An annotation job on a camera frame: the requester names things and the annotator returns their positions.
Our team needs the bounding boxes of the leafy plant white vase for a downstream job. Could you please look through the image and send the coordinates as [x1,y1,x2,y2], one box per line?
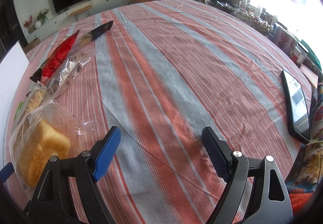
[34,8,49,29]

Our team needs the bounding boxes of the cardboard box on floor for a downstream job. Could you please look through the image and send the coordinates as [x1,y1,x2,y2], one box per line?
[23,38,41,54]

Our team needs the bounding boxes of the white TV cabinet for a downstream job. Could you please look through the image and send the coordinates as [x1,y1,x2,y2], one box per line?
[26,0,123,43]

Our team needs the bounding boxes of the cluttered side table items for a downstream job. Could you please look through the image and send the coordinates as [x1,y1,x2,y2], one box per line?
[204,0,322,72]

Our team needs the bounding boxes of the red snack packet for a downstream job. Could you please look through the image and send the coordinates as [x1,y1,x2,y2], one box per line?
[29,30,80,85]

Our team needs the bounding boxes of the long black noodle snack packet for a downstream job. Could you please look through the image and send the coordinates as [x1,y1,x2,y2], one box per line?
[70,20,114,53]

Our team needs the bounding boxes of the green cracker packet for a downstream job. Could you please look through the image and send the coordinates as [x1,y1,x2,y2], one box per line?
[14,101,25,120]

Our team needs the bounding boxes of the red flower vase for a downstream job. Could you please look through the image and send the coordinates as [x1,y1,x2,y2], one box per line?
[23,15,35,34]

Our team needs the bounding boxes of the striped red grey tablecloth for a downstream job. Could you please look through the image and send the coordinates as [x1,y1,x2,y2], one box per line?
[4,0,311,223]

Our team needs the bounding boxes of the beige wafer biscuit pack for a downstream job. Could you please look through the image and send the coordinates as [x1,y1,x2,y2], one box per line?
[12,81,47,132]

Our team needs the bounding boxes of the packaged bread loaf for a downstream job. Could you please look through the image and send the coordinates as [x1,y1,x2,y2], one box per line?
[9,101,97,198]

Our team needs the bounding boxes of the small wooden bench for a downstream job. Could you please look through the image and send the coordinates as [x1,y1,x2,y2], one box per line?
[68,4,93,22]

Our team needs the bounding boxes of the clear bag brown biscuits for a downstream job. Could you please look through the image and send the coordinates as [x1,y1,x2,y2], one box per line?
[43,49,96,102]

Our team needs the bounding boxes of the black smartphone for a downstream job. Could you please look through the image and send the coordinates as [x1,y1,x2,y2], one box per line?
[280,70,310,145]

